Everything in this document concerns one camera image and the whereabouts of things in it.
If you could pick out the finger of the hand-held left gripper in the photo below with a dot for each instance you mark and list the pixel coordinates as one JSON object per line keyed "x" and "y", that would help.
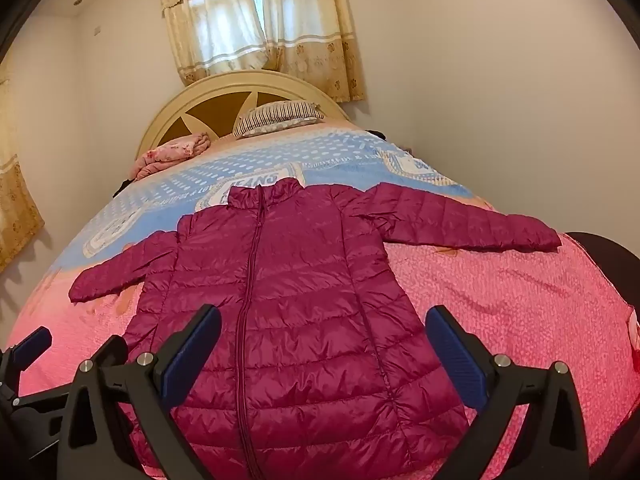
{"x": 31, "y": 342}

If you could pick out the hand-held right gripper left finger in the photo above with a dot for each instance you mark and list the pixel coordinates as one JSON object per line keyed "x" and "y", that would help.
{"x": 192, "y": 355}

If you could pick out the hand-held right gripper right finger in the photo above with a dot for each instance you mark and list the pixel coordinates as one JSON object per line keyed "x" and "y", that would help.
{"x": 456, "y": 355}

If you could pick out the magenta puffer jacket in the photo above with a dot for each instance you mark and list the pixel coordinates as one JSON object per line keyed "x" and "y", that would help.
{"x": 300, "y": 310}

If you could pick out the pink and blue printed blanket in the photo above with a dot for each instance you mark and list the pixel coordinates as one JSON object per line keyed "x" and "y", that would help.
{"x": 500, "y": 300}

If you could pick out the beige floral side curtain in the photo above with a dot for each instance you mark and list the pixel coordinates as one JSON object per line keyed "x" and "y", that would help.
{"x": 17, "y": 200}

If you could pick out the dark round object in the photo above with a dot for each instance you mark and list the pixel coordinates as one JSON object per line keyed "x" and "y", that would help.
{"x": 607, "y": 265}

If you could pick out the pink floral folded quilt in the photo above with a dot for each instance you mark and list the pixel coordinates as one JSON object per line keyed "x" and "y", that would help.
{"x": 167, "y": 155}

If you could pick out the cream wooden bed headboard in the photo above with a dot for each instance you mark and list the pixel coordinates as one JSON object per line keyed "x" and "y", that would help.
{"x": 210, "y": 110}

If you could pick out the striped pillow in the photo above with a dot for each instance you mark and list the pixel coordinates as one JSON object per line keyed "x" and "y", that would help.
{"x": 277, "y": 117}

